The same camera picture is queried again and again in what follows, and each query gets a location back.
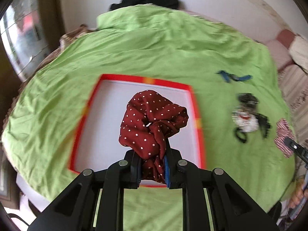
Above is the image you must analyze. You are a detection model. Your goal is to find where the window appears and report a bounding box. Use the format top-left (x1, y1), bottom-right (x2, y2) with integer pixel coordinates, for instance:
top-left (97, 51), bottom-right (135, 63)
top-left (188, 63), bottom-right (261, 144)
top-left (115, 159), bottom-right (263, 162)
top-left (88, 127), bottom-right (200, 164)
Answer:
top-left (0, 5), bottom-right (52, 82)

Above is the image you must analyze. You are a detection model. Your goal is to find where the black hair tie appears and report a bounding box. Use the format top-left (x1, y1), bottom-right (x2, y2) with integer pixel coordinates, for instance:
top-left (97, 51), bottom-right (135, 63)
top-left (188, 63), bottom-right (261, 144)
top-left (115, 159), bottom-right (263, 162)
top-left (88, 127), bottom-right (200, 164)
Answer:
top-left (233, 127), bottom-right (248, 144)

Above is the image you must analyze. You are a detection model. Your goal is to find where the red polka dot scrunchie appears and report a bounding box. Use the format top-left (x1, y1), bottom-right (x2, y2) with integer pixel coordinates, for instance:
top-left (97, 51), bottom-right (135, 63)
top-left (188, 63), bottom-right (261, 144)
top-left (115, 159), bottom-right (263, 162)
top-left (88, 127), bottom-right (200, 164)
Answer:
top-left (119, 90), bottom-right (189, 183)

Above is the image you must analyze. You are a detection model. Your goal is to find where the red rimmed white box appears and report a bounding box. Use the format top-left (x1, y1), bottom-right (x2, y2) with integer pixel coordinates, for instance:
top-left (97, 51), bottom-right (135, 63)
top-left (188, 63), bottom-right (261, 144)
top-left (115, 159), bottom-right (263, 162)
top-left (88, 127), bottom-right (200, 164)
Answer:
top-left (68, 74), bottom-right (207, 188)

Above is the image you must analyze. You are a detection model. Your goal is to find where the white floral pillow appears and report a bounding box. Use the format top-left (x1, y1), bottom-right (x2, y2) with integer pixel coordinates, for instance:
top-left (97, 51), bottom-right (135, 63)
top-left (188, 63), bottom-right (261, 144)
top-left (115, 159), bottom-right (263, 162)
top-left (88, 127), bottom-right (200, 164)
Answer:
top-left (288, 35), bottom-right (308, 71)

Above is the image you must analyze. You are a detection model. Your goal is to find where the green bed sheet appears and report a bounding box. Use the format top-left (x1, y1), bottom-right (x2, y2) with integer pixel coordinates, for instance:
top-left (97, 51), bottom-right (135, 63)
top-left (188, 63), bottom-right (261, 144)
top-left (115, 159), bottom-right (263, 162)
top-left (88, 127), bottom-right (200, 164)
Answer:
top-left (1, 5), bottom-right (297, 231)

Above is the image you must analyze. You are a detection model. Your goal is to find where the pink striped scrunchie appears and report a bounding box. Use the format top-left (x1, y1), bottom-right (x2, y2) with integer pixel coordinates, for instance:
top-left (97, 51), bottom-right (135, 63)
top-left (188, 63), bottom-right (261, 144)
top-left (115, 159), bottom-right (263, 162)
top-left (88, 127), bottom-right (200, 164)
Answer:
top-left (274, 118), bottom-right (295, 159)

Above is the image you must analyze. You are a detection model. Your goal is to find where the black claw hair clip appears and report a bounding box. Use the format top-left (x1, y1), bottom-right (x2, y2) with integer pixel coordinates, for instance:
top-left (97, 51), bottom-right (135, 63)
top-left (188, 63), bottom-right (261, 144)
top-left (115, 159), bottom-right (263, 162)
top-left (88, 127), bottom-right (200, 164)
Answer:
top-left (256, 113), bottom-right (271, 139)

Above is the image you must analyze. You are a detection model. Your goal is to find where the brown patterned blanket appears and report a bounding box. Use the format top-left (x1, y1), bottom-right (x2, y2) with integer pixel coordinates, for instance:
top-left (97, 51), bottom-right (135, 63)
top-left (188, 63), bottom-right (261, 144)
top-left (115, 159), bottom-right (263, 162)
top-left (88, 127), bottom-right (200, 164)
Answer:
top-left (36, 24), bottom-right (97, 70)

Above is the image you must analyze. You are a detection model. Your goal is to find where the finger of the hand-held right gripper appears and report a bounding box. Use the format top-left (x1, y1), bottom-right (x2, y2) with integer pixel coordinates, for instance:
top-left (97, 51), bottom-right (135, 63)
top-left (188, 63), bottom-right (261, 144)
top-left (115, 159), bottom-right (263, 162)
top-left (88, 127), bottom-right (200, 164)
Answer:
top-left (284, 137), bottom-right (308, 164)

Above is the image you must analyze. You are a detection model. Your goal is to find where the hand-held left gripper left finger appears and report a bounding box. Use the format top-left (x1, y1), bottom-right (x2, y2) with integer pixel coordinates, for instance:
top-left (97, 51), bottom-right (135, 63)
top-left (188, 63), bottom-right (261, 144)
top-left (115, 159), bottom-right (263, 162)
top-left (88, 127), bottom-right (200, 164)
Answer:
top-left (26, 149), bottom-right (143, 231)

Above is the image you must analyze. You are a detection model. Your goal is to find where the person's right hand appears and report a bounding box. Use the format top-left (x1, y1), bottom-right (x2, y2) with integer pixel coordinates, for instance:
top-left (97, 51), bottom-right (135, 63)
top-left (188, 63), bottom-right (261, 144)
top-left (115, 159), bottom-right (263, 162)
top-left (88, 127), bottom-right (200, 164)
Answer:
top-left (289, 184), bottom-right (308, 210)

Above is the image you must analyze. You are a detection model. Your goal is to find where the dark sheer scrunchie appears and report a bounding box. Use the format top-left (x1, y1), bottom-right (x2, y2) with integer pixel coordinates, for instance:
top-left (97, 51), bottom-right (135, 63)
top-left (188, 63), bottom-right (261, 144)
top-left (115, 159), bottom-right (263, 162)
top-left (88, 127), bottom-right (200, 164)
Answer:
top-left (237, 93), bottom-right (260, 111)

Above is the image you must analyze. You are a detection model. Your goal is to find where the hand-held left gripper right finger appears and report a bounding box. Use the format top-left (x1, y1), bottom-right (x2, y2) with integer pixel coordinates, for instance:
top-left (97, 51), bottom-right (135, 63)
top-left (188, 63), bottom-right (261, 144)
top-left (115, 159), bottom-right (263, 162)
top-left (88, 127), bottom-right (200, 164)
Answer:
top-left (164, 147), bottom-right (280, 231)

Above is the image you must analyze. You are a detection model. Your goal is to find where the pink striped bedspread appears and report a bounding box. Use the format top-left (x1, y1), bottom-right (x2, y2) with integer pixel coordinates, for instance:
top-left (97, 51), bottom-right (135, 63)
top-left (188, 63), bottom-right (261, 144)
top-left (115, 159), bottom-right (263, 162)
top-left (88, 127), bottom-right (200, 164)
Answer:
top-left (265, 29), bottom-right (308, 181)

